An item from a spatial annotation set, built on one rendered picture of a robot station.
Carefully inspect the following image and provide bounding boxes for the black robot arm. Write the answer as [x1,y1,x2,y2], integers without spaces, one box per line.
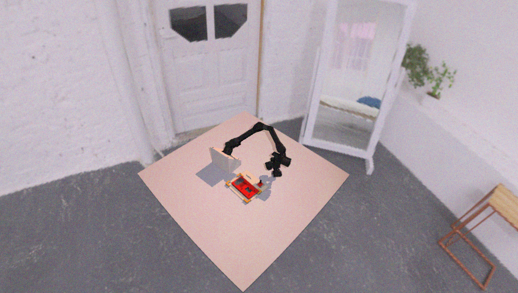
[222,121,292,170]

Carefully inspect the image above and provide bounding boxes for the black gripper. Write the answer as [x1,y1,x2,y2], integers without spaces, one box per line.
[271,157,282,177]

